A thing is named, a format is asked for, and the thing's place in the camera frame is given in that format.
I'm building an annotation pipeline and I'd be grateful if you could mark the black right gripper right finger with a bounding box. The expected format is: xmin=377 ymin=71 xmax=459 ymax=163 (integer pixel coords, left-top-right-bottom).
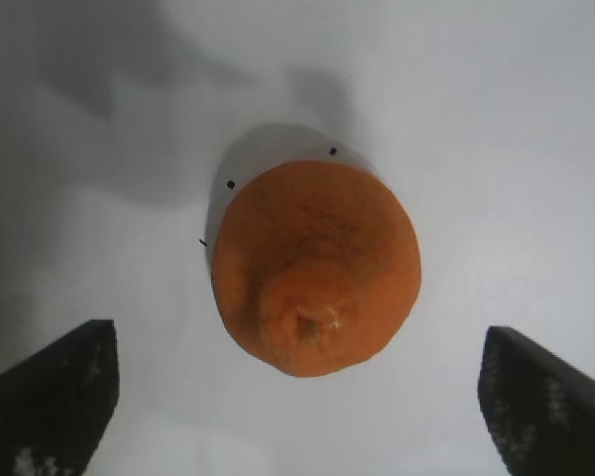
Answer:
xmin=477 ymin=325 xmax=595 ymax=476

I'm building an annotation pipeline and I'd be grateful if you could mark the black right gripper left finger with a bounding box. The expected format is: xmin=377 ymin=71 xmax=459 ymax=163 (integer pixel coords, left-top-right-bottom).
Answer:
xmin=0 ymin=319 xmax=118 ymax=476

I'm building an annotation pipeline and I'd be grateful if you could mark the knobbed orange fruit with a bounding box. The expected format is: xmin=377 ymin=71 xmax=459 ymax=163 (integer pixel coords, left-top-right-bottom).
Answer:
xmin=208 ymin=161 xmax=423 ymax=378

